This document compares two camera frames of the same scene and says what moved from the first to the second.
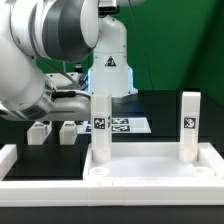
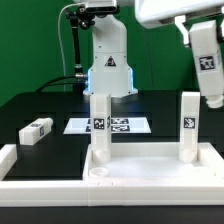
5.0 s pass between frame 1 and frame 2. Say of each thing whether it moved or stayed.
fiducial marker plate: stayed
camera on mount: stayed
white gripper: moved
